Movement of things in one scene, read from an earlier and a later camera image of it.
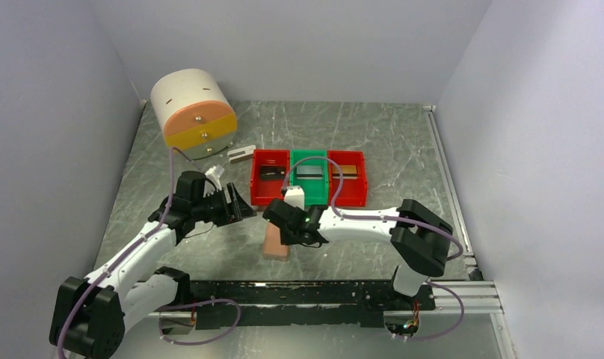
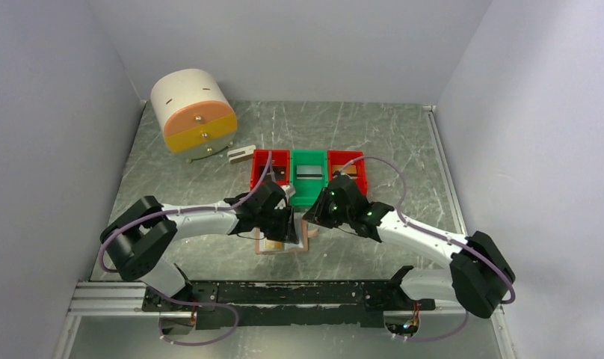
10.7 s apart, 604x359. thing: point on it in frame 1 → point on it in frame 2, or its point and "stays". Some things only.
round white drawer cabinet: x=196 y=119 stays
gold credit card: x=349 y=172 stays
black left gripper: x=238 y=209 → x=287 y=223
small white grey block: x=241 y=155 stays
